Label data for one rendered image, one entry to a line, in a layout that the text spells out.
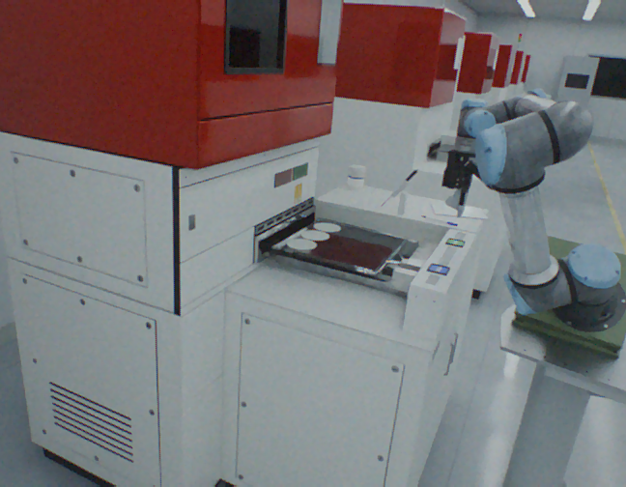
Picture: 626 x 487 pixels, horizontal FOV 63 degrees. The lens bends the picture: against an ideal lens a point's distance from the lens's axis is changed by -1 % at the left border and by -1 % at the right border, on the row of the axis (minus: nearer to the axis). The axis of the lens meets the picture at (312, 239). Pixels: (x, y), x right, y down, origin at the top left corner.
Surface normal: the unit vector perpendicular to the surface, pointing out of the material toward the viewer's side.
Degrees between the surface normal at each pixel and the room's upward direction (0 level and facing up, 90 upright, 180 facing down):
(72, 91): 90
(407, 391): 90
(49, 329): 90
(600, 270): 41
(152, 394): 90
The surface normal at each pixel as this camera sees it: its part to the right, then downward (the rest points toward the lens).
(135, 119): -0.42, 0.29
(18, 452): 0.08, -0.93
